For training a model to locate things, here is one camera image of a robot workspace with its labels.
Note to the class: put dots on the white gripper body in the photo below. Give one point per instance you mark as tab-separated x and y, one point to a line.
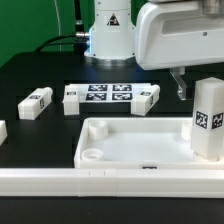
179	33

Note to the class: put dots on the white desk top tray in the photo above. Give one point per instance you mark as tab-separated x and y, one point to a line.
139	143

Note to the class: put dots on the white marker base plate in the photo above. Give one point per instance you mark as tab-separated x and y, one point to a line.
109	93

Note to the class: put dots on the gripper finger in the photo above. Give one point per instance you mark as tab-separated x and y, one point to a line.
177	74

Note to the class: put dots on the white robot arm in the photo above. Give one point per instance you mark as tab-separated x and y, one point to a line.
112	36

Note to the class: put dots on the white front rail fence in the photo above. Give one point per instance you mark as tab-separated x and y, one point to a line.
112	182

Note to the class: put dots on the white block left edge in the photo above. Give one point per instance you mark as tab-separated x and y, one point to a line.
3	131

